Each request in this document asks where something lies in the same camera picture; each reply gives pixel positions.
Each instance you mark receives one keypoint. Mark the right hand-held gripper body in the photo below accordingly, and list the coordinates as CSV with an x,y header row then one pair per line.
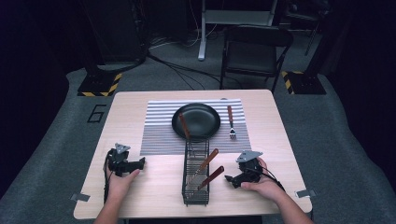
x,y
250,169

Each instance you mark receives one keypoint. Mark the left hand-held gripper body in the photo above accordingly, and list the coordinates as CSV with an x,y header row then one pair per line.
x,y
120,160

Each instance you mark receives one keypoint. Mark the person's right hand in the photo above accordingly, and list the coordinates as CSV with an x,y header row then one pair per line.
x,y
264,188

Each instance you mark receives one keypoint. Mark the person's left hand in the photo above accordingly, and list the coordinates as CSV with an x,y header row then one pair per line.
x,y
120,184

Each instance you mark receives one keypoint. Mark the grey striped placemat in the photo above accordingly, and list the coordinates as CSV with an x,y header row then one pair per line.
x,y
158,140

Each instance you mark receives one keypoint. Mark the grey tape piece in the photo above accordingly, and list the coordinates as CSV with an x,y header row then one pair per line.
x,y
305,193
80,197

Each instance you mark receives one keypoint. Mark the black round plate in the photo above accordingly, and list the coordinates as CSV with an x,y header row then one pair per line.
x,y
199,119

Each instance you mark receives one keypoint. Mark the black yellow striped stand base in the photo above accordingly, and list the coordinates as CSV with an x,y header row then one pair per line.
x,y
99,84
303,82

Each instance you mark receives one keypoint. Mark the black folding chair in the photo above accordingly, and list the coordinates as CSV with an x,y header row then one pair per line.
x,y
253,56

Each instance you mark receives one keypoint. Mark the white desk frame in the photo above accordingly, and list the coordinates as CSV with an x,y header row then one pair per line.
x,y
236,17

